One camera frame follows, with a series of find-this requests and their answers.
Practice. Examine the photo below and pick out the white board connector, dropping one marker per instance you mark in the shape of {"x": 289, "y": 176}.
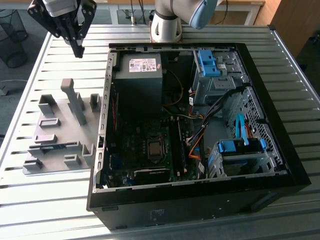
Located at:
{"x": 190, "y": 142}

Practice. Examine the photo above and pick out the grey metal disk bay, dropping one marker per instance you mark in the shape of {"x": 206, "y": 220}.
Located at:
{"x": 250, "y": 160}

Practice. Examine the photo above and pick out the silver CPU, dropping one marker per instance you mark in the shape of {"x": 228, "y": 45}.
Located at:
{"x": 155, "y": 149}

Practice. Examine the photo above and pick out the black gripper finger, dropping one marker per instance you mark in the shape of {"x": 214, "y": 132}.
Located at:
{"x": 42, "y": 22}
{"x": 90, "y": 15}

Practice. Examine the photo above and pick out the grey power supply unit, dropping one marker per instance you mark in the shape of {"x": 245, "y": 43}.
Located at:
{"x": 140, "y": 95}

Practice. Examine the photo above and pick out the grey metal drive cage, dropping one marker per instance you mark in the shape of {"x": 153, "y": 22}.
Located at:
{"x": 215, "y": 87}

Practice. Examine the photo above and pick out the wooden cabinet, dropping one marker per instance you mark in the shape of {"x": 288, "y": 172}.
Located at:
{"x": 295, "y": 22}

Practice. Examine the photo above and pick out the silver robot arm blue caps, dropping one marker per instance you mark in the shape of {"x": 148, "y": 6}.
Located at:
{"x": 165, "y": 27}

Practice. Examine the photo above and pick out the black open PC case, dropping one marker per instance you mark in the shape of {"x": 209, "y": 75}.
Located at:
{"x": 200, "y": 202}

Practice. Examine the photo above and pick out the blue RAM stick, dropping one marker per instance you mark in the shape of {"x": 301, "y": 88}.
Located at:
{"x": 57, "y": 147}

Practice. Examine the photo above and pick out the green motherboard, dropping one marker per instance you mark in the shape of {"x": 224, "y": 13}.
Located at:
{"x": 130, "y": 150}

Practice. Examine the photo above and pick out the metal CPU socket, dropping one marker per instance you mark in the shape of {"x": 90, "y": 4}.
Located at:
{"x": 163, "y": 150}

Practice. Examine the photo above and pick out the black graphics card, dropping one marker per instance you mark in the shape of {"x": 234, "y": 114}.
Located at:
{"x": 152, "y": 175}

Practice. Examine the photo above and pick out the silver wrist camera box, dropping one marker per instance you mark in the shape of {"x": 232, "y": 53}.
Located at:
{"x": 60, "y": 7}

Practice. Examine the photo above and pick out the blue disk carrier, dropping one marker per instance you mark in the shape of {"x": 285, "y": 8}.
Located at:
{"x": 227, "y": 147}

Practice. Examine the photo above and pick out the blue plastic drive latch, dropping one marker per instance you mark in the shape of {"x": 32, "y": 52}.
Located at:
{"x": 207, "y": 67}

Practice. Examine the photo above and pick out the white frame desk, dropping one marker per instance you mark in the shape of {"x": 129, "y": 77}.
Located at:
{"x": 252, "y": 16}

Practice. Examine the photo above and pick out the grey parts rack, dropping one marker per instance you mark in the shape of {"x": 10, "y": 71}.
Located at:
{"x": 62, "y": 130}

